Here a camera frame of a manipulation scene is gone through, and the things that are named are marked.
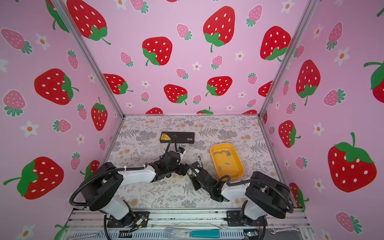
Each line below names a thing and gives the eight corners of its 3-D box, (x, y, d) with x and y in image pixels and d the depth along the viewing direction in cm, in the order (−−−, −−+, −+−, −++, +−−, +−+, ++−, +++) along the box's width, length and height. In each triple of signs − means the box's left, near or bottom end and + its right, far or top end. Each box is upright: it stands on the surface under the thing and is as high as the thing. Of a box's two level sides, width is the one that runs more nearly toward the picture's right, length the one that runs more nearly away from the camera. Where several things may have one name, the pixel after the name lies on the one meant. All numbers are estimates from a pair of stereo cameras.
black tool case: (159, 143, 107) (158, 140, 104) (161, 134, 112) (160, 131, 109) (194, 143, 107) (194, 140, 104) (194, 134, 112) (194, 131, 109)
